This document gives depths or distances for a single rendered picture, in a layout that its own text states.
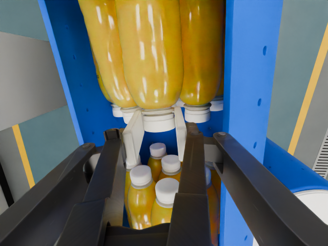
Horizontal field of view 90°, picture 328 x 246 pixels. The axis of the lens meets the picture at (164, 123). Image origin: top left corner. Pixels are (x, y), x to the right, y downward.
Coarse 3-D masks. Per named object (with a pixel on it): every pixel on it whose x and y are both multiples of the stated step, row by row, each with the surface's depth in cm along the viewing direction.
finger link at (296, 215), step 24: (216, 144) 11; (240, 144) 10; (216, 168) 12; (240, 168) 8; (264, 168) 8; (240, 192) 8; (264, 192) 6; (288, 192) 6; (264, 216) 6; (288, 216) 5; (312, 216) 5; (264, 240) 6; (288, 240) 5; (312, 240) 5
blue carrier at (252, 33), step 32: (64, 0) 24; (256, 0) 11; (64, 32) 24; (256, 32) 12; (64, 64) 23; (256, 64) 13; (96, 96) 31; (224, 96) 13; (256, 96) 14; (96, 128) 31; (224, 128) 14; (256, 128) 15; (224, 192) 16; (128, 224) 43; (224, 224) 17
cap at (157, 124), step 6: (144, 120) 19; (150, 120) 18; (156, 120) 18; (162, 120) 18; (168, 120) 18; (174, 120) 19; (144, 126) 19; (150, 126) 18; (156, 126) 18; (162, 126) 18; (168, 126) 18; (174, 126) 19
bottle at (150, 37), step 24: (120, 0) 15; (144, 0) 14; (168, 0) 15; (120, 24) 16; (144, 24) 15; (168, 24) 15; (144, 48) 15; (168, 48) 16; (144, 72) 16; (168, 72) 16; (144, 96) 17; (168, 96) 17
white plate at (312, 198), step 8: (296, 192) 39; (304, 192) 38; (312, 192) 38; (320, 192) 38; (304, 200) 39; (312, 200) 39; (320, 200) 39; (312, 208) 40; (320, 208) 40; (320, 216) 40
